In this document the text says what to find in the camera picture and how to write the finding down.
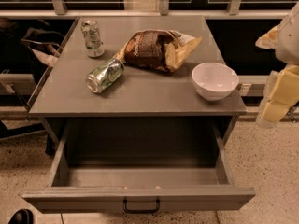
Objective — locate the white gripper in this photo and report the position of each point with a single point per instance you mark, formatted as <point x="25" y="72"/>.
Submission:
<point x="289" y="40"/>

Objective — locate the grey top drawer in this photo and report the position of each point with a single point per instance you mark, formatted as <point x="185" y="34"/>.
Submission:
<point x="140" y="166"/>

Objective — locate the grey drawer cabinet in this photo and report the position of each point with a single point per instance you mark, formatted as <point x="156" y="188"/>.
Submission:
<point x="138" y="92"/>

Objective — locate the white ceramic bowl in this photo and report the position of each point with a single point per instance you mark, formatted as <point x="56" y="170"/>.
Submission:
<point x="214" y="81"/>

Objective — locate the brown chip bag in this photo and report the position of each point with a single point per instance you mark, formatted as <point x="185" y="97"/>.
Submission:
<point x="162" y="50"/>

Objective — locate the upright crushed soda can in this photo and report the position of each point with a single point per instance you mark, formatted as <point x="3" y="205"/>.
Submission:
<point x="91" y="34"/>

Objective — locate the metal window railing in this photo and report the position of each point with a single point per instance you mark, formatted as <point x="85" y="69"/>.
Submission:
<point x="210" y="9"/>

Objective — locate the black shoe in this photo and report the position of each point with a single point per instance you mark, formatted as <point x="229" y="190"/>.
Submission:
<point x="22" y="216"/>

